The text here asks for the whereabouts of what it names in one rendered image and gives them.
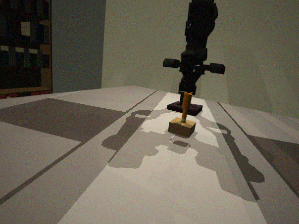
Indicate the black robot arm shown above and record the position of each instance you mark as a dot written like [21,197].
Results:
[202,15]

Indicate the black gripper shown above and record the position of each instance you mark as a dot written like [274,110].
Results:
[190,76]

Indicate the brown rectangular block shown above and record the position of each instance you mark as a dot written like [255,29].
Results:
[184,129]

